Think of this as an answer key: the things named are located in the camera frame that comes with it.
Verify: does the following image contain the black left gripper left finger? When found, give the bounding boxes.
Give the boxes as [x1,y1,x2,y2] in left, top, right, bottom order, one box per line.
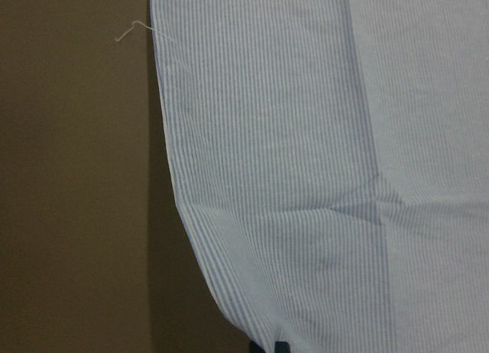
[248,341,265,353]

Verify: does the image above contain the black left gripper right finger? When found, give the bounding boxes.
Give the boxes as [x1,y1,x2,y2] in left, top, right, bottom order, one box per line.
[274,341,290,353]

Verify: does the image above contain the blue striped button shirt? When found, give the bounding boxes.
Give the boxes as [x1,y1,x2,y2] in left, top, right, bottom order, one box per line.
[148,0,488,352]

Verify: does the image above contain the brown paper table cover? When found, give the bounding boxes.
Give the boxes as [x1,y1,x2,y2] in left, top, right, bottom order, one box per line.
[1,0,248,352]

